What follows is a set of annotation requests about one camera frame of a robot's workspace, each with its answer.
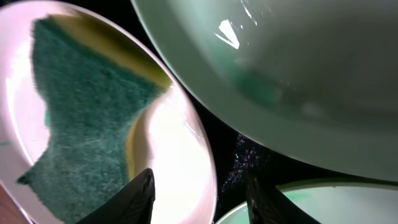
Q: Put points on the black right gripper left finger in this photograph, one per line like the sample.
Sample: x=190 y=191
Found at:
x=133 y=204

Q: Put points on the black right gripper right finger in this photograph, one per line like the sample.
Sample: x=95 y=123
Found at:
x=267 y=205

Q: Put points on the white plate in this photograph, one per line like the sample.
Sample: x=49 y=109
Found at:
x=168 y=137

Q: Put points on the green yellow sponge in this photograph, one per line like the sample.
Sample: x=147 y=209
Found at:
x=95 y=82

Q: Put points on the mint green plate top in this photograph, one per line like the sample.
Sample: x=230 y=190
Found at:
x=315 y=80

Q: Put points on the mint green plate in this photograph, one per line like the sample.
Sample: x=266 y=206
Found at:
x=315 y=80
x=335 y=200

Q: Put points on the round black serving tray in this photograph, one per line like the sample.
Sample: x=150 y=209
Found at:
x=236 y=154

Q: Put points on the mint green plate right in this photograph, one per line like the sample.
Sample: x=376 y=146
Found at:
x=335 y=200

